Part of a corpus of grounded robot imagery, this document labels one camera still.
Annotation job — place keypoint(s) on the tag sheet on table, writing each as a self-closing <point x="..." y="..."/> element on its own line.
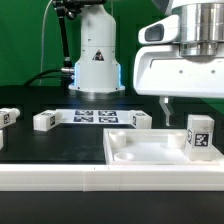
<point x="79" y="116"/>

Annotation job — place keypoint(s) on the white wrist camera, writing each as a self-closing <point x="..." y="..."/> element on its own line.
<point x="163" y="31"/>

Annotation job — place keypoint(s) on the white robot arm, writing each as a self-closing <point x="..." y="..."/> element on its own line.
<point x="182" y="55"/>

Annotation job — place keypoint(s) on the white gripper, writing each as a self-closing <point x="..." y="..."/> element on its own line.
<point x="161" y="71"/>

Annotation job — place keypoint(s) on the white square table top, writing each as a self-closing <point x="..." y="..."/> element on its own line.
<point x="151" y="147"/>

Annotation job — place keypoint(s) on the white obstacle fence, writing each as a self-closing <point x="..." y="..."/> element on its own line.
<point x="111" y="177"/>

